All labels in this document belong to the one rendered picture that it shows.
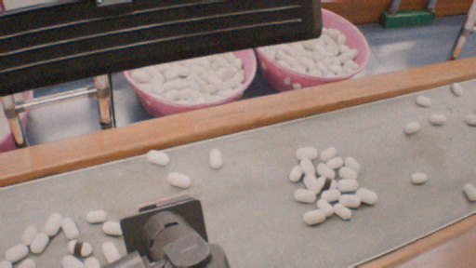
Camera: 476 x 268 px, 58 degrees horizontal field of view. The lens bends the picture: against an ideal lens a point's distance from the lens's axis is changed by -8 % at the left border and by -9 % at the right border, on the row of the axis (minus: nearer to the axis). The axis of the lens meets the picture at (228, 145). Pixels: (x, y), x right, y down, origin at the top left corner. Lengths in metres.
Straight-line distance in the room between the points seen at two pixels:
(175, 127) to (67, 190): 0.21
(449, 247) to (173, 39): 0.54
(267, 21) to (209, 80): 0.43
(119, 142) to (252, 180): 0.23
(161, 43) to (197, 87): 0.43
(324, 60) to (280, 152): 0.29
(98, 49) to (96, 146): 0.34
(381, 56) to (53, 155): 0.83
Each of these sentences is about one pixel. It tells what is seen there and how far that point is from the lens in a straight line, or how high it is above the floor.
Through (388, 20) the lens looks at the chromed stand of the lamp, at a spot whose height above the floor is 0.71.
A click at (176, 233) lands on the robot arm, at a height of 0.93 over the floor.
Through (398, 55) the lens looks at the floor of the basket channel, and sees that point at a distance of 1.26.
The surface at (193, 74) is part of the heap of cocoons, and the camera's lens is 0.92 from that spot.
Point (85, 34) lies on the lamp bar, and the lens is 0.46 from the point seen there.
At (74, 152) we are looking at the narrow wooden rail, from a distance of 0.77.
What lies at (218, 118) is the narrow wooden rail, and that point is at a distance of 0.81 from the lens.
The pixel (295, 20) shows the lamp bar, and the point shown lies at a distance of 0.52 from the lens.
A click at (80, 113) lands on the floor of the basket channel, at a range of 0.95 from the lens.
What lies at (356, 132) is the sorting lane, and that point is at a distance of 0.89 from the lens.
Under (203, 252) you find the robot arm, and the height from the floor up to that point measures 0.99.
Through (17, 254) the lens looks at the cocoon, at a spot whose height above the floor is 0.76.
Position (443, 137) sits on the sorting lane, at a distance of 0.99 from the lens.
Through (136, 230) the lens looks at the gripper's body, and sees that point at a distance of 0.56.
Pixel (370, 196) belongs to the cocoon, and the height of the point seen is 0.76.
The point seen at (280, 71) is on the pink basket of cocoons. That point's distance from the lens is 0.95.
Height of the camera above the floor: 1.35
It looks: 49 degrees down
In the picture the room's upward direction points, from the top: 10 degrees clockwise
